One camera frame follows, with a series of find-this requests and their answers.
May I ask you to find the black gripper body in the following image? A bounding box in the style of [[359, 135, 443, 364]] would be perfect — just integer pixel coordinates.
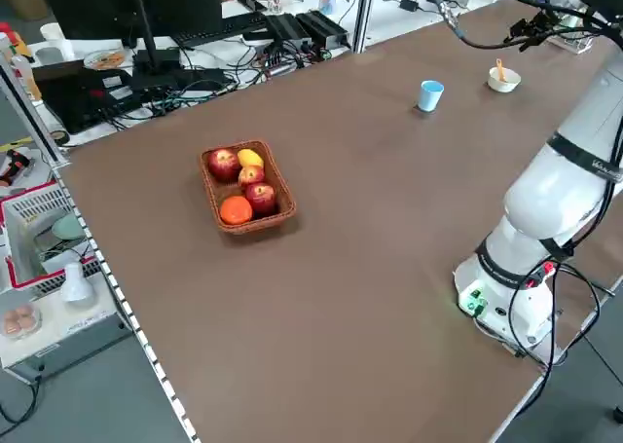
[[527, 12, 562, 40]]

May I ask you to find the blue plastic cup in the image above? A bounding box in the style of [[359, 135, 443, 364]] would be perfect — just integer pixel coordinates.
[[418, 79, 446, 114]]

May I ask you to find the cream white bowl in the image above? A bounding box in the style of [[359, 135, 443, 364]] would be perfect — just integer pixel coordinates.
[[487, 67, 524, 94]]

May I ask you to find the black power supply box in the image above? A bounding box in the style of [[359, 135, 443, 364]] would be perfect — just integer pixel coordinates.
[[296, 10, 351, 50], [265, 13, 313, 51]]

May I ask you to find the brown wicker basket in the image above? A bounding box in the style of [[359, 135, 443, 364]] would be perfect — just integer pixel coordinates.
[[200, 139, 299, 236]]

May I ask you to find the yellow lemon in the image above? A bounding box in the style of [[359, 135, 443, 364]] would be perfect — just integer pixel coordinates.
[[236, 147, 266, 169]]

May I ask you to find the black keyboard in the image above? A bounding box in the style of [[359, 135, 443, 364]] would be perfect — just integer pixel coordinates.
[[171, 14, 274, 46]]

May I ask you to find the red apple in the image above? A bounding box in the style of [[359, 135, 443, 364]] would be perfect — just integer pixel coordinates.
[[238, 165, 267, 189], [207, 147, 242, 182], [243, 181, 279, 216]]

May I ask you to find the orange fruit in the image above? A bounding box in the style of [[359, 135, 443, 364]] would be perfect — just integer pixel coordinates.
[[218, 195, 255, 227]]

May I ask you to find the black computer monitor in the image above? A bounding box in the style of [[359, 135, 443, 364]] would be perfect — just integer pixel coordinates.
[[37, 0, 223, 41]]

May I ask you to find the black electronics box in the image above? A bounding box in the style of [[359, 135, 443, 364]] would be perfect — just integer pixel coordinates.
[[33, 60, 135, 135]]

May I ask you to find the pale green bowl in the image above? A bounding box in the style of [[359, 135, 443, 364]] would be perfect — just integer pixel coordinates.
[[51, 215, 85, 242]]

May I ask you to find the red white shopping basket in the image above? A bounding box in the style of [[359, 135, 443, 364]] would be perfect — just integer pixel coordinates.
[[0, 179, 99, 289]]

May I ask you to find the clear egg container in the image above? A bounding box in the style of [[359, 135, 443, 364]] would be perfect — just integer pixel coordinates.
[[0, 304, 43, 340]]

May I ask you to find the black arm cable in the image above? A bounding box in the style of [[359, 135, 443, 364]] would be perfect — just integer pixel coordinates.
[[426, 0, 522, 51]]

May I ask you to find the aluminium frame post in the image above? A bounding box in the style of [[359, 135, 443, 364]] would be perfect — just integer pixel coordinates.
[[352, 0, 377, 54]]

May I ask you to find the aluminium table edge rail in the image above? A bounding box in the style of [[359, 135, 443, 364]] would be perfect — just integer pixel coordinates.
[[0, 65, 202, 443]]

